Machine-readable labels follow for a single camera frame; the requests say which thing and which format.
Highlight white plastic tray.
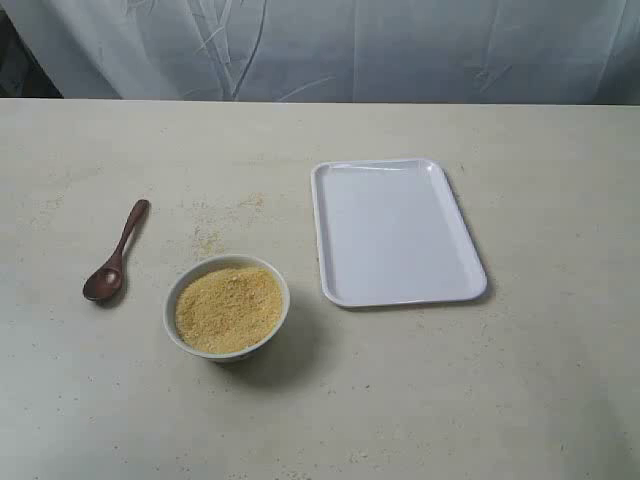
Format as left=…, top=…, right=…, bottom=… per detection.
left=311, top=158, right=488, bottom=308

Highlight brown wooden spoon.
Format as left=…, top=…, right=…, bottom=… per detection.
left=82, top=199, right=150, bottom=302

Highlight white backdrop curtain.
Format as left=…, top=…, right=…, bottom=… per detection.
left=1, top=1, right=639, bottom=105

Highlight yellowish-brown grains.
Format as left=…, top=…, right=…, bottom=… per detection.
left=175, top=267, right=282, bottom=354

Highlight white ceramic bowl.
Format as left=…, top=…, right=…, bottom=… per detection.
left=164, top=254, right=291, bottom=363

